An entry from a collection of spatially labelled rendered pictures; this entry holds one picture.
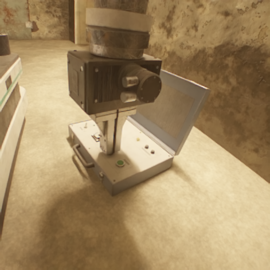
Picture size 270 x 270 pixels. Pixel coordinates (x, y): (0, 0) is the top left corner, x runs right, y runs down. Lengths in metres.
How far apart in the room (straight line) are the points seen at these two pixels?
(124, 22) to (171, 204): 0.52
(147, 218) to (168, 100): 0.45
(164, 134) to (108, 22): 0.48
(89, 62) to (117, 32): 0.09
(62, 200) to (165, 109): 0.50
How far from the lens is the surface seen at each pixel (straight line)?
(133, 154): 0.65
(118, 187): 0.56
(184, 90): 0.69
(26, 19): 4.25
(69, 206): 0.57
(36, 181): 0.66
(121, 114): 0.54
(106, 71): 0.42
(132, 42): 0.42
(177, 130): 0.70
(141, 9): 0.46
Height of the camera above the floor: 0.47
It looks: 33 degrees down
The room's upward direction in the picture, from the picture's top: 9 degrees clockwise
